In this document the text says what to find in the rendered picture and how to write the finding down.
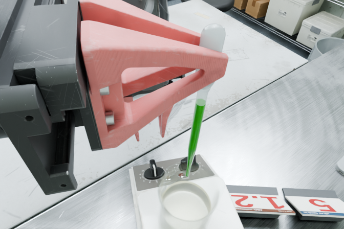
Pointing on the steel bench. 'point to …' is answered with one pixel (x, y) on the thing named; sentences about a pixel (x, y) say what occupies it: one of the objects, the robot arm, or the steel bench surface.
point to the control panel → (145, 184)
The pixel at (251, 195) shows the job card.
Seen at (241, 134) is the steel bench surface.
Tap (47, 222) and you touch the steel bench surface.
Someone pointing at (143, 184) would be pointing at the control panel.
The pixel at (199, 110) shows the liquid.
